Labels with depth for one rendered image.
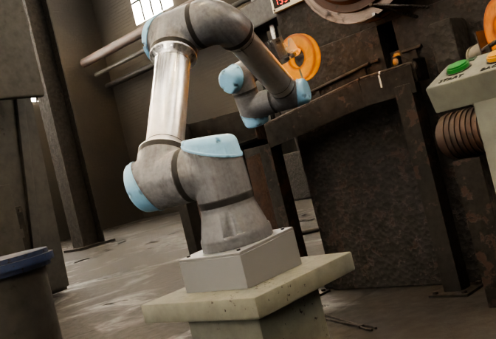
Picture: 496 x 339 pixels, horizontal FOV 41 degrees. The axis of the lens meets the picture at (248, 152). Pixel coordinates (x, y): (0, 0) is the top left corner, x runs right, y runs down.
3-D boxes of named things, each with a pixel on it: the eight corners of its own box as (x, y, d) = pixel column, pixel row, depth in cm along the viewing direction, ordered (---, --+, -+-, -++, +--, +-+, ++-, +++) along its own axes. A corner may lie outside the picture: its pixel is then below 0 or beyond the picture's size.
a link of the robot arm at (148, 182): (174, 186, 133) (190, -10, 163) (114, 201, 140) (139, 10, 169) (205, 210, 142) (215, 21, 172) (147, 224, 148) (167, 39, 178)
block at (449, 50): (462, 101, 203) (443, 24, 203) (486, 94, 197) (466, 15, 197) (445, 105, 195) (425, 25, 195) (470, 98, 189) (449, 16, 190)
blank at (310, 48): (278, 45, 223) (271, 45, 221) (312, 25, 213) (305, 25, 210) (292, 88, 221) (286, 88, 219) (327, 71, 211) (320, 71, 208)
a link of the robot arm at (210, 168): (238, 196, 131) (220, 128, 131) (181, 210, 136) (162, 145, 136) (261, 185, 142) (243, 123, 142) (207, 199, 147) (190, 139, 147)
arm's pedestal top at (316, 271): (259, 320, 116) (254, 297, 116) (144, 323, 137) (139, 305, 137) (356, 269, 140) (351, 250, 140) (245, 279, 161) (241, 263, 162)
